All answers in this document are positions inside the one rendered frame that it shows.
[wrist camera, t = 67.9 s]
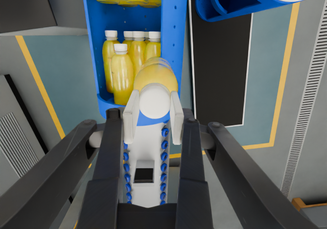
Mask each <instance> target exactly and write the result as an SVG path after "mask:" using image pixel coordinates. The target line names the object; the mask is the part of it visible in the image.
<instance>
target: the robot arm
mask: <svg viewBox="0 0 327 229"><path fill-rule="evenodd" d="M170 100H171V107H170V120H171V130H172V139H173V143H174V145H180V144H181V143H182V149H181V160H180V171H179V182H178V194H177V203H166V204H162V205H158V206H154V207H150V208H146V207H142V206H138V205H134V204H130V203H123V157H124V143H125V144H132V143H133V139H134V135H135V130H136V125H137V121H138V116H139V112H140V109H139V90H138V89H134V90H133V91H132V94H131V96H130V98H129V101H128V103H127V105H126V107H118V108H115V107H114V108H109V109H107V110H106V122H105V123H100V124H97V122H96V120H92V119H91V120H90V119H87V120H84V121H82V122H80V123H79V124H78V125H77V126H76V127H75V128H74V129H73V130H72V131H71V132H69V133H68V134H67V135H66V136H65V137H64V138H63V139H62V140H61V141H60V142H59V143H58V144H57V145H55V146H54V147H53V148H52V149H51V150H50V151H49V152H48V153H47V154H46V155H45V156H44V157H42V158H41V159H40V160H39V161H38V162H37V163H36V164H35V165H34V166H33V167H32V168H31V169H30V170H28V171H27V172H26V173H25V174H24V175H23V176H22V177H21V178H20V179H19V180H18V181H17V182H16V183H14V184H13V185H12V186H11V187H10V188H9V189H8V190H7V191H6V192H5V193H4V194H3V195H2V196H0V229H49V228H50V227H51V225H52V224H53V222H54V221H55V219H56V218H57V216H58V214H59V213H60V211H61V210H62V208H63V207H64V205H65V203H66V202H67V200H68V199H69V197H70V196H71V194H72V192H73V191H74V189H75V188H76V186H77V184H78V183H79V181H80V179H81V178H82V176H83V175H84V173H85V172H86V170H87V169H88V167H89V165H90V164H91V162H92V161H93V159H94V158H95V156H96V154H97V153H98V156H97V161H96V165H95V169H94V173H93V177H92V180H89V181H88V183H87V186H86V190H85V194H84V198H83V202H82V205H81V209H80V213H79V217H78V220H77V224H76V227H75V229H214V227H213V219H212V211H211V203H210V195H209V187H208V182H207V181H205V174H204V165H203V155H202V148H204V151H205V153H206V155H207V157H208V159H209V161H210V163H211V165H212V167H213V169H214V171H215V173H216V175H217V177H218V179H219V181H220V183H221V185H222V187H223V189H224V191H225V193H226V195H227V197H228V199H229V201H230V203H231V205H232V207H233V209H234V211H235V213H236V215H237V217H238V219H239V221H240V223H241V225H242V227H243V229H320V228H319V227H317V226H316V225H315V224H314V223H312V222H311V221H310V220H309V219H307V218H306V217H305V216H304V215H303V214H302V213H300V212H299V211H298V210H297V209H296V208H295V206H294V205H293V204H292V203H291V202H290V201H289V200H288V199H287V198H286V196H285V195H284V194H283V193H282V192H281V191H280V190H279V188H278V187H277V186H276V185H275V184H274V183H273V182H272V180H271V179H270V178H269V177H268V176H267V175H266V173H265V172H264V171H263V170H262V169H261V168H260V167H259V165H258V164H257V163H256V162H255V161H254V160H253V159H252V157H251V156H250V155H249V154H248V153H247V152H246V151H245V149H244V148H243V147H242V146H241V145H240V144H239V142H238V141H237V140H236V139H235V138H234V137H233V136H232V134H231V133H230V132H229V131H228V130H227V129H226V128H225V126H224V125H222V124H221V123H218V122H210V123H209V124H208V126H205V125H201V124H200V123H199V121H198V120H197V119H195V117H194V115H193V112H192V110H190V109H189V108H182V106H181V103H180V100H179V96H178V93H177V92H176V91H171V99H170Z"/></svg>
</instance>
